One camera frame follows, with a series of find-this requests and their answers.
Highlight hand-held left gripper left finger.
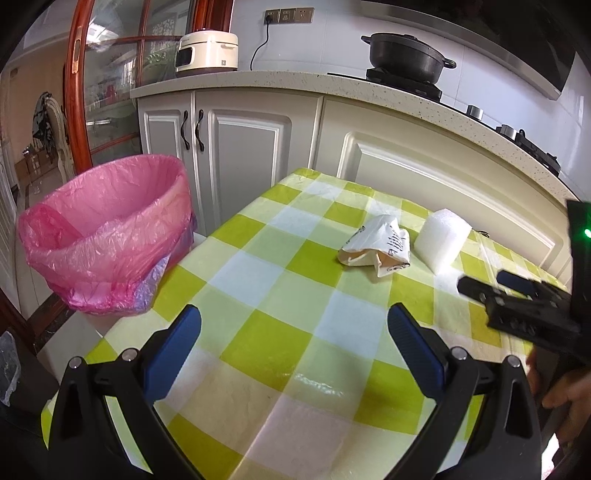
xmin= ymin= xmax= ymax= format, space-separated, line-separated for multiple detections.
xmin=48 ymin=305 xmax=205 ymax=480

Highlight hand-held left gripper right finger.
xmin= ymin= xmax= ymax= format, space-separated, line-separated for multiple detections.
xmin=386 ymin=302 xmax=542 ymax=480

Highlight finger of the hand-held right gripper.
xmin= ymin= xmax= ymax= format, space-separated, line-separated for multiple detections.
xmin=457 ymin=275 xmax=583 ymax=345
xmin=496 ymin=270 xmax=572 ymax=303

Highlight bin with pink bag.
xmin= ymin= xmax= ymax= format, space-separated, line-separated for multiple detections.
xmin=18 ymin=154 xmax=199 ymax=316

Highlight person's right hand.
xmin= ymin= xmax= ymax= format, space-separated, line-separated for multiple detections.
xmin=526 ymin=346 xmax=591 ymax=445

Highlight cube-shaped white foam block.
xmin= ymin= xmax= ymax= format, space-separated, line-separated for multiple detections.
xmin=413 ymin=208 xmax=474 ymax=273

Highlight green checked tablecloth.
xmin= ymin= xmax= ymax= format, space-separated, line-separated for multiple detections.
xmin=41 ymin=167 xmax=574 ymax=480

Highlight crumpled printed paper wrapper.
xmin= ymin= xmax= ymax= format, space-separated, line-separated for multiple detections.
xmin=338 ymin=213 xmax=412 ymax=279

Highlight clear plastic bag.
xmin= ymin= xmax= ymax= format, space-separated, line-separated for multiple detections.
xmin=0 ymin=329 xmax=22 ymax=408

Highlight black gas hob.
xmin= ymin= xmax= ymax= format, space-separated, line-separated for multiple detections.
xmin=327 ymin=67 xmax=565 ymax=180

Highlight white kitchen cabinets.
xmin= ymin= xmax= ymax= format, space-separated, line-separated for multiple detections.
xmin=136 ymin=88 xmax=574 ymax=283

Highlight range hood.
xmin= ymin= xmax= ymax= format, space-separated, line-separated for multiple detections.
xmin=456 ymin=0 xmax=579 ymax=100

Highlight cream ornate chair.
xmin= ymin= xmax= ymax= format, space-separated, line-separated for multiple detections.
xmin=31 ymin=91 xmax=75 ymax=180

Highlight black cast iron pot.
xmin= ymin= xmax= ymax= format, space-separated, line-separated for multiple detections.
xmin=361 ymin=32 xmax=458 ymax=86

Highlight wood-framed glass door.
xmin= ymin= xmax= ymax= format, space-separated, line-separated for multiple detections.
xmin=64 ymin=0 xmax=195 ymax=172

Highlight speckled kitchen countertop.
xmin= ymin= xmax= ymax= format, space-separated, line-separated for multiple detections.
xmin=130 ymin=69 xmax=591 ymax=205

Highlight white rice cooker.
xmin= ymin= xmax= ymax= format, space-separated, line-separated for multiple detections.
xmin=174 ymin=30 xmax=240 ymax=79

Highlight black power cable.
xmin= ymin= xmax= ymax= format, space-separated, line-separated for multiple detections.
xmin=249 ymin=19 xmax=271 ymax=73

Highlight gold wall outlet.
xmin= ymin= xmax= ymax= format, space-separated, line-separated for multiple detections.
xmin=263 ymin=7 xmax=315 ymax=25

